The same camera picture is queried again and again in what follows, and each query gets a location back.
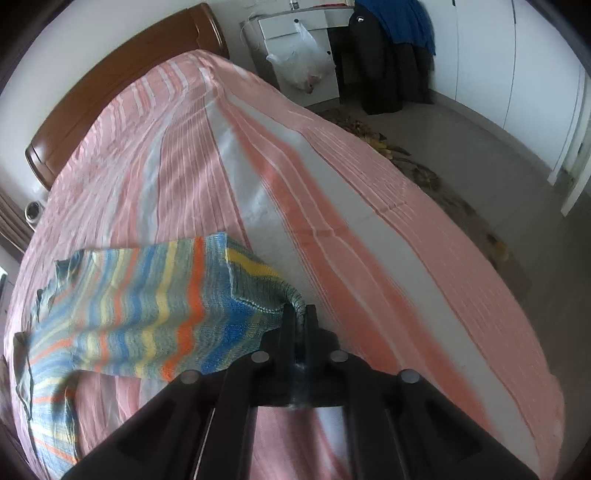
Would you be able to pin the striped knit sweater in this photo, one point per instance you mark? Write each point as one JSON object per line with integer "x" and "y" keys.
{"x": 138, "y": 314}

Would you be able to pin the blue garment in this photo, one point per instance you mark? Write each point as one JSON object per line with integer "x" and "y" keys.
{"x": 397, "y": 23}

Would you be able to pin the patterned floor rug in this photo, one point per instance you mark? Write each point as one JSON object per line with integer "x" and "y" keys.
{"x": 415, "y": 166}

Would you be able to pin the brown wooden headboard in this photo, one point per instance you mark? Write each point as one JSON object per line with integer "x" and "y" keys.
{"x": 115, "y": 87}

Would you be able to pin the dark wooden nightstand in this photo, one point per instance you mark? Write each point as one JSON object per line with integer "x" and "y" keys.
{"x": 14, "y": 226}

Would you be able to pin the pink striped bed sheet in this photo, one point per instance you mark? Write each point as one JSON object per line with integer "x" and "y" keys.
{"x": 323, "y": 184}

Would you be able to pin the white nightstand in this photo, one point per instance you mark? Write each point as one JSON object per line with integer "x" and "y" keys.
{"x": 34, "y": 213}

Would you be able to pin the white wardrobe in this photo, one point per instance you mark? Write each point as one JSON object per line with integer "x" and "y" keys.
{"x": 485, "y": 55}

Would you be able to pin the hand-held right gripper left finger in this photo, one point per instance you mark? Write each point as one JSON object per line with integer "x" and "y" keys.
{"x": 286, "y": 332}

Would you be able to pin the white desk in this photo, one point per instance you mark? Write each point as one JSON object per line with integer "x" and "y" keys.
{"x": 277, "y": 27}

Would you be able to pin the white plastic bag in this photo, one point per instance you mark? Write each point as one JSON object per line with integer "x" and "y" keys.
{"x": 300, "y": 64}

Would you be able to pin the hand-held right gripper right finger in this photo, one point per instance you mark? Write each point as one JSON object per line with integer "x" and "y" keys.
{"x": 314, "y": 332}

